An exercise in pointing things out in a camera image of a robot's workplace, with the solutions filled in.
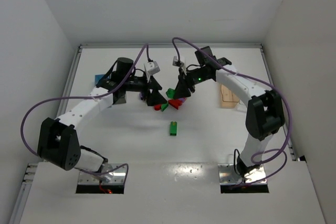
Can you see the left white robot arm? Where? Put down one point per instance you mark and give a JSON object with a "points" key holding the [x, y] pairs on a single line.
{"points": [[59, 138]]}

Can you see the green square lego brick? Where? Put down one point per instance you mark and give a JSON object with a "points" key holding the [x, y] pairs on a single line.
{"points": [[170, 93]]}

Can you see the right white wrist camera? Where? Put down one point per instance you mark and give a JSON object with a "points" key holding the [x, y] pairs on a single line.
{"points": [[178, 61]]}

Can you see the blue plastic bin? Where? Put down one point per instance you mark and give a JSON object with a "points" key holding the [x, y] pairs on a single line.
{"points": [[97, 78]]}

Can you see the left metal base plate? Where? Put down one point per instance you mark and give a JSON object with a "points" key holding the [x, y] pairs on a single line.
{"points": [[112, 175]]}

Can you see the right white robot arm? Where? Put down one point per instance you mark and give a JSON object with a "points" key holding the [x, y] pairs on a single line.
{"points": [[264, 116]]}

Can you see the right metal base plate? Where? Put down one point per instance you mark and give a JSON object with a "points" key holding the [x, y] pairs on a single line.
{"points": [[229, 177]]}

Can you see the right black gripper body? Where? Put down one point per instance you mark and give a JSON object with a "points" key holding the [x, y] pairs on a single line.
{"points": [[187, 81]]}

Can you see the metal base plate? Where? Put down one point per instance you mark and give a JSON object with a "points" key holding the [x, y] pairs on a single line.
{"points": [[112, 175], [229, 177]]}

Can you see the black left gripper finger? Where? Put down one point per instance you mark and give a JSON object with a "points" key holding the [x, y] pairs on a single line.
{"points": [[153, 97], [153, 86]]}

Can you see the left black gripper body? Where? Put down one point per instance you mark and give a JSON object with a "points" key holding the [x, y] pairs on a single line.
{"points": [[148, 85]]}

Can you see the multicolour stacked lego tower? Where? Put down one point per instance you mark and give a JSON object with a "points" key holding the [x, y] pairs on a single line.
{"points": [[182, 99]]}

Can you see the small green lego wedge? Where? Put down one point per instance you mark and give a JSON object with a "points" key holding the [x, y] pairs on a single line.
{"points": [[164, 106]]}

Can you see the wooden tan bin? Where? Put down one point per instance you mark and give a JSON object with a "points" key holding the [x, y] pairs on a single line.
{"points": [[228, 100]]}

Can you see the red rounded lego brick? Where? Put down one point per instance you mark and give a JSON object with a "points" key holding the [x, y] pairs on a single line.
{"points": [[157, 107]]}

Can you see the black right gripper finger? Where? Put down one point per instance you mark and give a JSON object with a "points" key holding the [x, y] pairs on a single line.
{"points": [[181, 78], [181, 90]]}

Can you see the red arch lego brick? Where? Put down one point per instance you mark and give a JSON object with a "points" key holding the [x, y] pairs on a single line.
{"points": [[176, 103]]}

